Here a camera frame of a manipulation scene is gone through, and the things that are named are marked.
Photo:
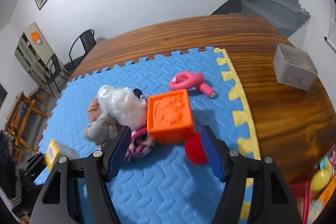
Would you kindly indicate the wooden desk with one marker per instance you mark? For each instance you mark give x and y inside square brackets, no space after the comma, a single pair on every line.
[275,113]

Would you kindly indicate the dark orange toy cube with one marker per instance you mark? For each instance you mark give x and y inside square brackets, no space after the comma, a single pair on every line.
[170,116]

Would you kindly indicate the tan knotted stocking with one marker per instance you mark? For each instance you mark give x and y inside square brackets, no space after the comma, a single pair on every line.
[94,111]

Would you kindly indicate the pink leopard fuzzy sock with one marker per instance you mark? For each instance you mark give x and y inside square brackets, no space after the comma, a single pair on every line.
[141,144]
[331,158]

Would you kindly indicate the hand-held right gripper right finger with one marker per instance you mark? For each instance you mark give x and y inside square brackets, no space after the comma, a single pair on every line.
[212,155]

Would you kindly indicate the red storage box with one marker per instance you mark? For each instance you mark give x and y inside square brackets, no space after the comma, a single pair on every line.
[302,190]

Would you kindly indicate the black metal chair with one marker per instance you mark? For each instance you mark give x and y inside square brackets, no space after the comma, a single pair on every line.
[88,39]
[53,66]

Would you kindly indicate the yellow green carton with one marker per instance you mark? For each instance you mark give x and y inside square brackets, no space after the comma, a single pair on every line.
[52,151]

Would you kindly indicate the clear plastic bag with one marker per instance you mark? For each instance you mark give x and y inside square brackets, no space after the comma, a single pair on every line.
[120,103]

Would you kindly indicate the black sock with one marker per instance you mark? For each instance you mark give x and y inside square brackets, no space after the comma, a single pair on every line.
[137,92]

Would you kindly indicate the wooden folding rack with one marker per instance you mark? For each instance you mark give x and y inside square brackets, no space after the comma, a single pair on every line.
[21,113]

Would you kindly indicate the red ball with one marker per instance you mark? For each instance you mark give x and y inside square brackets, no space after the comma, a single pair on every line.
[195,150]

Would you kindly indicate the grey tin box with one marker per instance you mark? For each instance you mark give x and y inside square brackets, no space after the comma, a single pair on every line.
[291,74]

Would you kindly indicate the pink toy hair dryer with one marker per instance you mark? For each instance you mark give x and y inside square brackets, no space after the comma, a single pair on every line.
[183,82]

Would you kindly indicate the blue foam mat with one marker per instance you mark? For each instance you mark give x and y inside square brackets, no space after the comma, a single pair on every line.
[157,187]

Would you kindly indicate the grey stairs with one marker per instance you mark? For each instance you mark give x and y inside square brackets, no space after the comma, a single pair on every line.
[273,8]

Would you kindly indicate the yellow foam mat strip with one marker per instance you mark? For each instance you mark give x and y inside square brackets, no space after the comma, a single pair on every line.
[241,113]

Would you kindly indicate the yellow ball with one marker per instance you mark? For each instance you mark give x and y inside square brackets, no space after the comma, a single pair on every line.
[321,179]

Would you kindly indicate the orange wall holder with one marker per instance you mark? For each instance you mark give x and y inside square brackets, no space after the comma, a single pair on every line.
[35,37]

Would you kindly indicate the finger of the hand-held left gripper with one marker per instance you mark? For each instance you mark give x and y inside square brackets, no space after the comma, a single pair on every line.
[36,162]

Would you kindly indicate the grey cabinet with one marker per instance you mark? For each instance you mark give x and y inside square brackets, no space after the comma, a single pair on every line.
[29,56]

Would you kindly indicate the grey sock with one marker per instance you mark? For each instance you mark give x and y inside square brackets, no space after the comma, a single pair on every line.
[99,129]

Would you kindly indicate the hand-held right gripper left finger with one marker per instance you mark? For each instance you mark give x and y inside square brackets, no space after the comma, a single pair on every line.
[119,153]

